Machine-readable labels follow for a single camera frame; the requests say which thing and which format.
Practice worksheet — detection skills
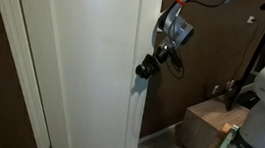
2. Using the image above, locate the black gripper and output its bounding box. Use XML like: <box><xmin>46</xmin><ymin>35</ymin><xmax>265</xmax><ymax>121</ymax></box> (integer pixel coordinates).
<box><xmin>135</xmin><ymin>53</ymin><xmax>163</xmax><ymax>82</ymax></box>

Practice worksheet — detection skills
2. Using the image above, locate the black round door knob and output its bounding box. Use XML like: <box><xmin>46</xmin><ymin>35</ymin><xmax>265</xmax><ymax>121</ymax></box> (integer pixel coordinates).
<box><xmin>134</xmin><ymin>63</ymin><xmax>149</xmax><ymax>81</ymax></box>

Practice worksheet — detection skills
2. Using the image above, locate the white wall outlet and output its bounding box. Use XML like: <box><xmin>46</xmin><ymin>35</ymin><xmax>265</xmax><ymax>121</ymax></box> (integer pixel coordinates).
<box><xmin>212</xmin><ymin>84</ymin><xmax>221</xmax><ymax>96</ymax></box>

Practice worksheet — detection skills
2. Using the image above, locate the white panel door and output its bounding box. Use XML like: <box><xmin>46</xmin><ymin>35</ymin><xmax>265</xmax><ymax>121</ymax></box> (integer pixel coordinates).
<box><xmin>0</xmin><ymin>0</ymin><xmax>164</xmax><ymax>148</ymax></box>

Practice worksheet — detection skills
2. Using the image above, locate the black camera tripod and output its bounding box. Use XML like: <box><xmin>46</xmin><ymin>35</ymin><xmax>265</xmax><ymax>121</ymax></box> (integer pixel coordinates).
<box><xmin>223</xmin><ymin>4</ymin><xmax>265</xmax><ymax>116</ymax></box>

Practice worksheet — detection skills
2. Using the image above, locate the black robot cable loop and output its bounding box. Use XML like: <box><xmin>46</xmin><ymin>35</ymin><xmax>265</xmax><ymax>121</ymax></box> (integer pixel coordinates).
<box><xmin>158</xmin><ymin>36</ymin><xmax>190</xmax><ymax>80</ymax></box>
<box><xmin>185</xmin><ymin>0</ymin><xmax>240</xmax><ymax>11</ymax></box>

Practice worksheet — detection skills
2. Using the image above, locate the white baseboard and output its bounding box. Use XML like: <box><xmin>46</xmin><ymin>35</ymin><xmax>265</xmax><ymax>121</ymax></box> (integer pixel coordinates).
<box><xmin>138</xmin><ymin>115</ymin><xmax>184</xmax><ymax>148</ymax></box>

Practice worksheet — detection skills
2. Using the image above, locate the white door frame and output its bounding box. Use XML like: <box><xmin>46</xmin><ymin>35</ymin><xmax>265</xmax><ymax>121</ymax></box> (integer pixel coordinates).
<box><xmin>0</xmin><ymin>0</ymin><xmax>69</xmax><ymax>148</ymax></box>

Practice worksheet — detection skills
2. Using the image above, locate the wooden cabinet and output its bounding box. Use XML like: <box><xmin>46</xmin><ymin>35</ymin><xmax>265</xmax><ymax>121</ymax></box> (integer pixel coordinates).
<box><xmin>176</xmin><ymin>95</ymin><xmax>253</xmax><ymax>148</ymax></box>

